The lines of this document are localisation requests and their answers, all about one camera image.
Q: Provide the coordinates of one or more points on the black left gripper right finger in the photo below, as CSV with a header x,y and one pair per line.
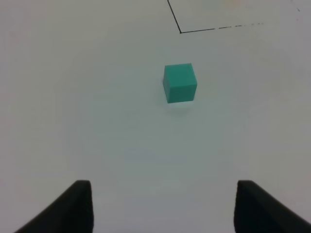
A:
x,y
256,211

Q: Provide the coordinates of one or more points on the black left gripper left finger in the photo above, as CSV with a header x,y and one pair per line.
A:
x,y
71,212

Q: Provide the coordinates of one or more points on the teal cube block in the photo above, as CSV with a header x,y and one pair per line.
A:
x,y
179,83

